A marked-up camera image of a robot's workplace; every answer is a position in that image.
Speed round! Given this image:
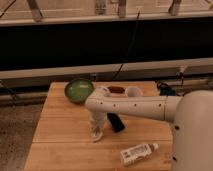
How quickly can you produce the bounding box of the black hanging cable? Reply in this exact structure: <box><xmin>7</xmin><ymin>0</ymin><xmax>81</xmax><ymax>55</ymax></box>
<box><xmin>110</xmin><ymin>9</ymin><xmax>142</xmax><ymax>82</ymax></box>

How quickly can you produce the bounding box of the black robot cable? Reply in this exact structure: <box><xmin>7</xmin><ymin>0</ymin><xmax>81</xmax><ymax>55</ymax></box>
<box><xmin>155</xmin><ymin>80</ymin><xmax>178</xmax><ymax>97</ymax></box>

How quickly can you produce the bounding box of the green bowl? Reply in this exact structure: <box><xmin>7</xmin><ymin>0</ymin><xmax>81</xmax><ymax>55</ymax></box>
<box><xmin>64</xmin><ymin>78</ymin><xmax>94</xmax><ymax>103</ymax></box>

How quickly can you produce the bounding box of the black phone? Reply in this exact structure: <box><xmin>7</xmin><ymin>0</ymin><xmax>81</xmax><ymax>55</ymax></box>
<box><xmin>107</xmin><ymin>113</ymin><xmax>125</xmax><ymax>132</ymax></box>

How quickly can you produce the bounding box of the black horizontal panel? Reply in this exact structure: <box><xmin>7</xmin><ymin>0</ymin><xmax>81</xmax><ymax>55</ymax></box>
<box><xmin>0</xmin><ymin>17</ymin><xmax>213</xmax><ymax>71</ymax></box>

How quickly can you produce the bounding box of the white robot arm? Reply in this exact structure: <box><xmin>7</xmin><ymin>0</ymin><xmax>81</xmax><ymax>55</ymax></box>
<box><xmin>85</xmin><ymin>87</ymin><xmax>213</xmax><ymax>171</ymax></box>

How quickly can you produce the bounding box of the dark brown oblong object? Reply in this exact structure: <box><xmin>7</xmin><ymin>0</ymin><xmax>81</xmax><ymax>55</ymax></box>
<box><xmin>108</xmin><ymin>86</ymin><xmax>125</xmax><ymax>94</ymax></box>

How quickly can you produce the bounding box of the white labelled bottle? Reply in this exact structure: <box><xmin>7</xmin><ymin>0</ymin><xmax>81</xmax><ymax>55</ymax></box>
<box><xmin>120</xmin><ymin>143</ymin><xmax>159</xmax><ymax>166</ymax></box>

